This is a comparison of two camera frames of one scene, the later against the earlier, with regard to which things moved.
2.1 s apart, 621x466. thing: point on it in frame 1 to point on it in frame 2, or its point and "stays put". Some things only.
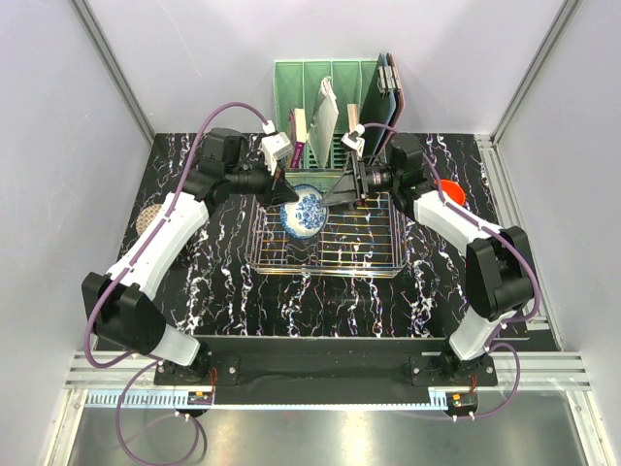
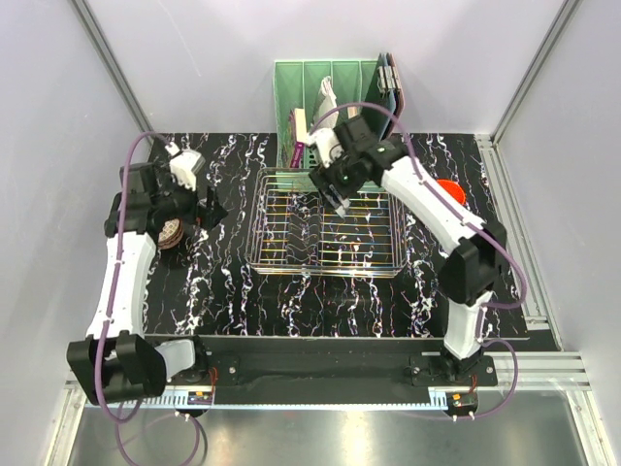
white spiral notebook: (322, 131) stays put
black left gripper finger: (281, 193) to (213, 212)
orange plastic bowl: (453, 190) stays put
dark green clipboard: (375, 110) stays put
